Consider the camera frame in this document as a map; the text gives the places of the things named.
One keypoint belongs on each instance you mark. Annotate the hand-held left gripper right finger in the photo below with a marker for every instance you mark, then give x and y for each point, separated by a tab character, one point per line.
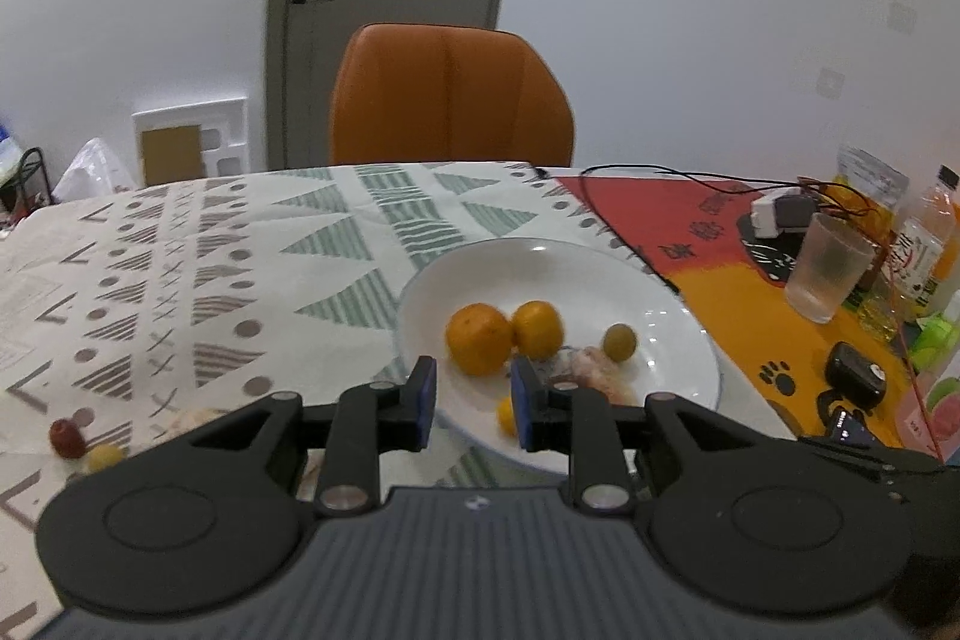
519	407

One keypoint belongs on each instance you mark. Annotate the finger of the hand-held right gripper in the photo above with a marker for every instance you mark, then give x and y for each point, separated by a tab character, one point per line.
885	469

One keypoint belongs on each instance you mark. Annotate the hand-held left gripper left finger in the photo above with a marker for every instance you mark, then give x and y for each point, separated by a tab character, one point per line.
429	400

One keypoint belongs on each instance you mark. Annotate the small orange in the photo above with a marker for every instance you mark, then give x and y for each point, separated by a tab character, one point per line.
505	416

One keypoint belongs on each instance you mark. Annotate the large orange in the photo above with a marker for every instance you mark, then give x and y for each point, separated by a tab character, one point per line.
537	329
478	340

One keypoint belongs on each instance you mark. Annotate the yellow-green round fruit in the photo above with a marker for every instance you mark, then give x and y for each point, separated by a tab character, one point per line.
103	457
621	342

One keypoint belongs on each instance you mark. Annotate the white plate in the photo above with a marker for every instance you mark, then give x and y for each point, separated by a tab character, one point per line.
600	280

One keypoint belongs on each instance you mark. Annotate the small device with screen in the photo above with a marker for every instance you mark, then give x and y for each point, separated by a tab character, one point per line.
847	426

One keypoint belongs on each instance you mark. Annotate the pink box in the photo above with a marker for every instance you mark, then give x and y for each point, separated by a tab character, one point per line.
937	411

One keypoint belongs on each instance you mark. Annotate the black case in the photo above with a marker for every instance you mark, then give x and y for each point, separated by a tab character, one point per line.
855	376

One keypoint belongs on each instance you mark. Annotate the green plastic item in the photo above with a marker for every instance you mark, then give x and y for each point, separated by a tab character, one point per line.
937	340

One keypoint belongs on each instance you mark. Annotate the frosted plastic cup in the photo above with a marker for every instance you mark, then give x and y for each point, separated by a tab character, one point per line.
825	272

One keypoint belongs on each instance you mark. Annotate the orange drink bottle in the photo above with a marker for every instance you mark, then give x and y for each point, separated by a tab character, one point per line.
926	242

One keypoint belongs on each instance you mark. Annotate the red and orange mat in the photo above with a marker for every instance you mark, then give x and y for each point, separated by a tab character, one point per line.
675	220

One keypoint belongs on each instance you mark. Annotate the patterned tablecloth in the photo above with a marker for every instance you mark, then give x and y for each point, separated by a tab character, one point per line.
225	250

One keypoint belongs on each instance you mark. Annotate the white power adapter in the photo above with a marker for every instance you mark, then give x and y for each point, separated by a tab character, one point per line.
776	212

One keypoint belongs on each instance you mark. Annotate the clear snack bag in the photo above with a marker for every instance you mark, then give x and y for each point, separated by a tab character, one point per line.
870	175

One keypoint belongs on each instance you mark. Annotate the orange chair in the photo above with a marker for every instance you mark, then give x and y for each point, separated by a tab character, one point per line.
450	100

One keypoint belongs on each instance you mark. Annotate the white foam packaging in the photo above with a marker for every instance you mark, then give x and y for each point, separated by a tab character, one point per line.
225	119

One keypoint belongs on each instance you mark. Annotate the brown cardboard piece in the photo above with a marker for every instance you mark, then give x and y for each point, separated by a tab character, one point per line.
171	154

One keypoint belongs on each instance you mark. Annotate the dark red plum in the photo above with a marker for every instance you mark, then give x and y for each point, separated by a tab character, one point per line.
66	437

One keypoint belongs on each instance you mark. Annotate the white plastic bag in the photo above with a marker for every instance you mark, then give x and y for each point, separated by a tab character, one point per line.
94	168

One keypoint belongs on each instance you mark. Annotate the black metal rack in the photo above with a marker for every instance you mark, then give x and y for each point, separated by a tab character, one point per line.
34	175

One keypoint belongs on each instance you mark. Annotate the blue and white bag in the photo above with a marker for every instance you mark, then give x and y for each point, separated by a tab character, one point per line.
6	149

